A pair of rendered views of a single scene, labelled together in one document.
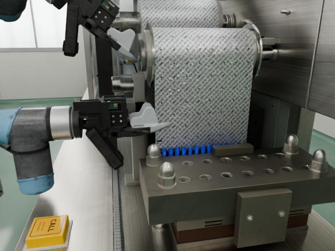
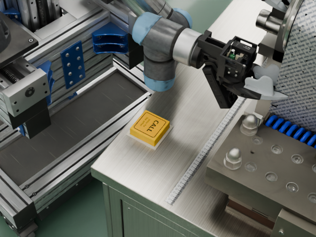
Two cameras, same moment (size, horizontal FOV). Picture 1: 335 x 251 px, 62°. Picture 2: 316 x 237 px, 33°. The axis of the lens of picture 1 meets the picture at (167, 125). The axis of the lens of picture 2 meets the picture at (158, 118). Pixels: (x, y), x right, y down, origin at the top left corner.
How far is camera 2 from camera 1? 0.70 m
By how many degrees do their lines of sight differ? 47
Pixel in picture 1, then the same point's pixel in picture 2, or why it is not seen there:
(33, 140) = (159, 54)
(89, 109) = (210, 51)
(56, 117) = (179, 47)
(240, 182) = (293, 202)
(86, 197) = (200, 106)
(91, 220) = (186, 136)
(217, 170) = (291, 176)
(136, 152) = not seen: hidden behind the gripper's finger
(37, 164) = (158, 71)
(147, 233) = not seen: hidden behind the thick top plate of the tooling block
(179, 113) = (303, 94)
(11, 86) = not seen: outside the picture
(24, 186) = (146, 80)
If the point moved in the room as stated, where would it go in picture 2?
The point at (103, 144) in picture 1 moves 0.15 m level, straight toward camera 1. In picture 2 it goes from (215, 84) to (183, 132)
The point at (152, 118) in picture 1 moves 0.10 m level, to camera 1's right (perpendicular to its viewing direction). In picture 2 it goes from (267, 87) to (309, 114)
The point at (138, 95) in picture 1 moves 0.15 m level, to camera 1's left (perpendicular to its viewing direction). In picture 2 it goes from (279, 44) to (223, 11)
